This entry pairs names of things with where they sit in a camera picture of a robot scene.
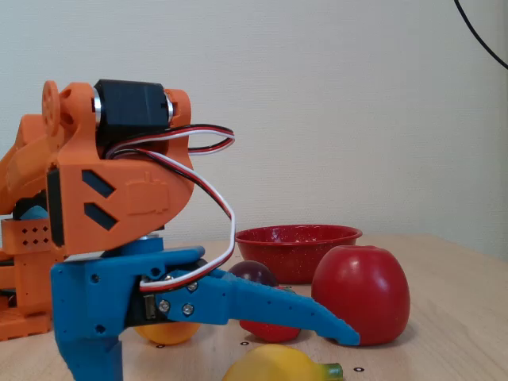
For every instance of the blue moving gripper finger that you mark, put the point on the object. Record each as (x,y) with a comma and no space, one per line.
(258,303)

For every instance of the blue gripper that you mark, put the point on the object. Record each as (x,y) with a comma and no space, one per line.
(99,294)

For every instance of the yellow toy banana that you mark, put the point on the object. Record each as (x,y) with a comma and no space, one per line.
(274,365)

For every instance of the orange robot base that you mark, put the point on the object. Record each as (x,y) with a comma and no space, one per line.
(24,327)

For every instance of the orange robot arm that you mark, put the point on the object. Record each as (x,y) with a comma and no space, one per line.
(131,198)

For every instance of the red speckled enamel bowl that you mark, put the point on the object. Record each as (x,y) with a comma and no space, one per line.
(301,254)

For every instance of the dark purple toy plum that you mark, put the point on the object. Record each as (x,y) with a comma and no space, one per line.
(254,272)

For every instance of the red toy strawberry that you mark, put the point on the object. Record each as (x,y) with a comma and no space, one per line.
(274,333)

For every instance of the yellow orange toy peach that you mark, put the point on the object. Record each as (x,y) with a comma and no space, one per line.
(166,333)

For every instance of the red toy apple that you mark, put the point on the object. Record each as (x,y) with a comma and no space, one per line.
(365,293)

